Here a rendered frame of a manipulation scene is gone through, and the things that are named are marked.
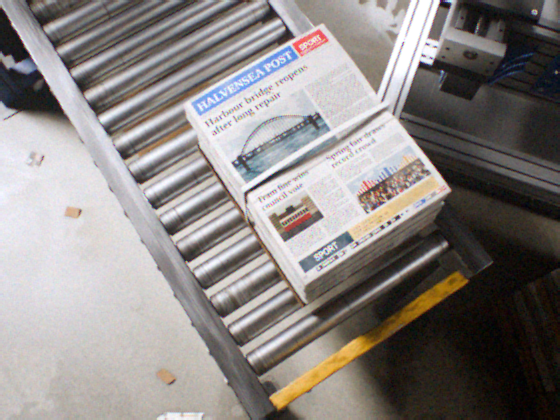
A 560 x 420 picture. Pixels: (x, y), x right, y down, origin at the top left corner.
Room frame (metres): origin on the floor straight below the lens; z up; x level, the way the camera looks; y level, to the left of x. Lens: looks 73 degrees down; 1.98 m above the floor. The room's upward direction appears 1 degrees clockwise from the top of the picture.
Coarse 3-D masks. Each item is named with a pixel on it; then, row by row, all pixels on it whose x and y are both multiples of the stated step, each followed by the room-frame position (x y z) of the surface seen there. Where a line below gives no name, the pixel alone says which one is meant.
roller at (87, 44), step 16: (160, 0) 0.85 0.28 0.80; (176, 0) 0.86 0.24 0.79; (192, 0) 0.88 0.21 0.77; (128, 16) 0.81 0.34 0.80; (144, 16) 0.82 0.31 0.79; (160, 16) 0.83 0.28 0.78; (96, 32) 0.77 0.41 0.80; (112, 32) 0.77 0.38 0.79; (128, 32) 0.78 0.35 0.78; (64, 48) 0.73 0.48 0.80; (80, 48) 0.73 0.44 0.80; (96, 48) 0.74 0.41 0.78; (64, 64) 0.70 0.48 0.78
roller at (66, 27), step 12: (96, 0) 0.85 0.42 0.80; (108, 0) 0.85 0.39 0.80; (120, 0) 0.86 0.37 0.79; (132, 0) 0.86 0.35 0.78; (72, 12) 0.82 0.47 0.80; (84, 12) 0.82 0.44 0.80; (96, 12) 0.82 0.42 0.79; (108, 12) 0.83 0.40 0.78; (48, 24) 0.79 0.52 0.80; (60, 24) 0.79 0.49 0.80; (72, 24) 0.79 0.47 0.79; (84, 24) 0.80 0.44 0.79; (96, 24) 0.81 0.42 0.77; (48, 36) 0.76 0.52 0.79; (60, 36) 0.77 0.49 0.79; (72, 36) 0.78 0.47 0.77
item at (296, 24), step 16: (272, 0) 0.86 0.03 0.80; (288, 0) 0.86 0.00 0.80; (272, 16) 0.84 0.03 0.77; (288, 16) 0.82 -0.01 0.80; (304, 16) 0.82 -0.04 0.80; (288, 32) 0.79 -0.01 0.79; (304, 32) 0.78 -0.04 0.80; (448, 208) 0.39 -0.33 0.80; (432, 224) 0.36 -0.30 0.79; (448, 224) 0.35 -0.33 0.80; (464, 224) 0.35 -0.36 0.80; (448, 240) 0.32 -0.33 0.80; (464, 240) 0.32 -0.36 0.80; (448, 256) 0.30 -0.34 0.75; (464, 256) 0.29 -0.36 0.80; (480, 256) 0.29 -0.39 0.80; (448, 272) 0.28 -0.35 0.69; (464, 272) 0.26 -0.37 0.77
